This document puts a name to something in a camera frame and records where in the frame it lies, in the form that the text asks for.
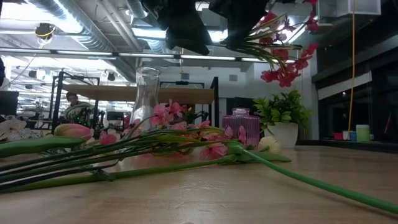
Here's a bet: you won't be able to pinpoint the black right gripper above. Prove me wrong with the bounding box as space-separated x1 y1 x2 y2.
208 0 268 50

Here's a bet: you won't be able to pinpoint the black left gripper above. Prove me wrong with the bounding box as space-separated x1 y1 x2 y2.
141 0 213 56

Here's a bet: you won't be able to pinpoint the red blossom flower spray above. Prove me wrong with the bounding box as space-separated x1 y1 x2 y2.
241 0 320 88

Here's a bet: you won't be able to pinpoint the tall clear glass vase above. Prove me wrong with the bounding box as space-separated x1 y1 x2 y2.
129 67 162 133

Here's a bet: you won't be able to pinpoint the pink blossom flower spray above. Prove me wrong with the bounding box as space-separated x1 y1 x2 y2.
0 99 261 191

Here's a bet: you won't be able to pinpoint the purple ribbed glass vase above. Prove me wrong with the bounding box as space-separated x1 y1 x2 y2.
222 108 261 147

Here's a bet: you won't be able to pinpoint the pink tulip stem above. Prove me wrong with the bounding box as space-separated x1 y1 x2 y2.
0 123 95 159

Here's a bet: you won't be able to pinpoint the white blossom flower spray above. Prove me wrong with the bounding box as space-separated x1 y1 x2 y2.
0 118 40 142

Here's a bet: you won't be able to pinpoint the red tulip stem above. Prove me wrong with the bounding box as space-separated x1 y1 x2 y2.
225 140 398 215

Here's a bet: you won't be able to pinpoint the wooden shelf with black legs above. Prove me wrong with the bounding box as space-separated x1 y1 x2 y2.
51 71 220 133

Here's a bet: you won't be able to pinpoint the long LED light bar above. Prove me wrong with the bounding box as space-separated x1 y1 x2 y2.
0 47 296 63

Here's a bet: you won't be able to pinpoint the white ceiling box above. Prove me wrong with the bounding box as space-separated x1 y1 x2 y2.
317 0 382 18

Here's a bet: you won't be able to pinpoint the black monitor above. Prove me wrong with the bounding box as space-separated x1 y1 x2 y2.
106 111 125 122
0 90 20 116

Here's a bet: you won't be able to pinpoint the green plant in white pot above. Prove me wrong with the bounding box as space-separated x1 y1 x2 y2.
252 89 313 149

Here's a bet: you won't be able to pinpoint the person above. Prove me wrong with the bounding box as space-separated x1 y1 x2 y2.
64 91 96 127

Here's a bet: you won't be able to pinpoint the black round ceiling device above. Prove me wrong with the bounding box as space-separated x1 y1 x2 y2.
34 22 57 40

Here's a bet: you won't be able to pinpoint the pale green cup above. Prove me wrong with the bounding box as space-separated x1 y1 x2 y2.
356 124 371 142

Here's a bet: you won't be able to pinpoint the yellow hanging power cable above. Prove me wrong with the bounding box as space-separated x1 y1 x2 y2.
347 0 356 131

